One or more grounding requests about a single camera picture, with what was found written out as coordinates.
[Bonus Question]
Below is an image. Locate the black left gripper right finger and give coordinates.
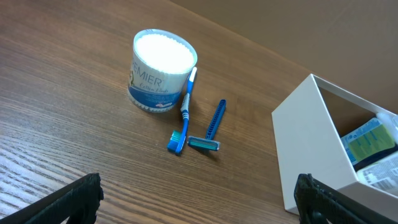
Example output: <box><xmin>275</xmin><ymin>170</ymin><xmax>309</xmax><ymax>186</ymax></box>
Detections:
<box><xmin>294</xmin><ymin>174</ymin><xmax>397</xmax><ymax>224</ymax></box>

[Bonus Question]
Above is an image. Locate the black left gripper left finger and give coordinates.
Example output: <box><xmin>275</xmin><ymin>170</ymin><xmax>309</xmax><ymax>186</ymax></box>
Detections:
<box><xmin>1</xmin><ymin>173</ymin><xmax>104</xmax><ymax>224</ymax></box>

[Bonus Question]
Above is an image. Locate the white cream tube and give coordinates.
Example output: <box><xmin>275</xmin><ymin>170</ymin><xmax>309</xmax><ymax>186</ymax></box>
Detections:
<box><xmin>356</xmin><ymin>152</ymin><xmax>397</xmax><ymax>196</ymax></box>

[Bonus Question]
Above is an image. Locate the dark blue spray bottle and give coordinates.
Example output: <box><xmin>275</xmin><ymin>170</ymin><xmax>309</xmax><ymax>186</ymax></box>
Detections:
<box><xmin>341</xmin><ymin>113</ymin><xmax>397</xmax><ymax>171</ymax></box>

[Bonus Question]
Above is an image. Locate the white open cardboard box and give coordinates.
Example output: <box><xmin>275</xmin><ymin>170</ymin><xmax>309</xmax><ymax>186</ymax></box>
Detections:
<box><xmin>272</xmin><ymin>74</ymin><xmax>397</xmax><ymax>221</ymax></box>

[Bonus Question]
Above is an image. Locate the blue white toothbrush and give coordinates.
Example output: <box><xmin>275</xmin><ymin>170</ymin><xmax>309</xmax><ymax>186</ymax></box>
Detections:
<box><xmin>167</xmin><ymin>67</ymin><xmax>197</xmax><ymax>156</ymax></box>

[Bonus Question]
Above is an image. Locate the blue disposable razor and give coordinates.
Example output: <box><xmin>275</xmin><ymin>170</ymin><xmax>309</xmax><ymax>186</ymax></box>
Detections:
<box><xmin>188</xmin><ymin>100</ymin><xmax>226</xmax><ymax>151</ymax></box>

